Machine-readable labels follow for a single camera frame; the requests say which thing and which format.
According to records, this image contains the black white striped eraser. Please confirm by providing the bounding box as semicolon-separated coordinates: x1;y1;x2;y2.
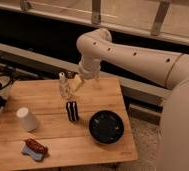
66;101;79;122

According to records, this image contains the wooden board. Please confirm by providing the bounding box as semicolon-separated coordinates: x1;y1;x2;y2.
0;77;138;171

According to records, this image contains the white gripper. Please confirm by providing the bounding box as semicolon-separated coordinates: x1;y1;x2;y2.
70;64;101;91

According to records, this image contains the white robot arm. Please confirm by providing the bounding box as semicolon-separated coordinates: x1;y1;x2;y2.
76;28;189;171

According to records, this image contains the black bowl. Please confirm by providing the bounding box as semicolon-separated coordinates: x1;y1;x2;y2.
89;110;124;144

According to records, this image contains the white ceramic cup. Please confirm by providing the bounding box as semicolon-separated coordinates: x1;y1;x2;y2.
16;107;38;132

